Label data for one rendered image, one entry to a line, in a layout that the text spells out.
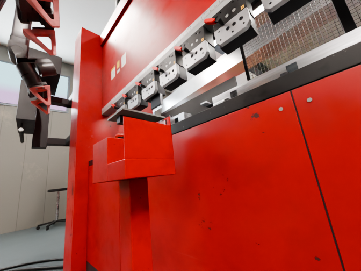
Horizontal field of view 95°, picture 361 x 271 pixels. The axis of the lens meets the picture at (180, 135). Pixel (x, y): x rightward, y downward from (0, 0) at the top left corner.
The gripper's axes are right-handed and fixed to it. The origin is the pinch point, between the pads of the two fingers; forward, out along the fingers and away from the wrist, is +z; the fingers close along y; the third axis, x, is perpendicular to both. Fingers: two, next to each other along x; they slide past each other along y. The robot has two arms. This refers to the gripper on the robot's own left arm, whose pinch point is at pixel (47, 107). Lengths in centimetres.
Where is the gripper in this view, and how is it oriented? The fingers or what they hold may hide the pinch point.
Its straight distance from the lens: 91.7
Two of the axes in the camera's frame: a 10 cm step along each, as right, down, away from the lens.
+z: 4.5, 8.9, 0.7
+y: -6.2, 2.5, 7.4
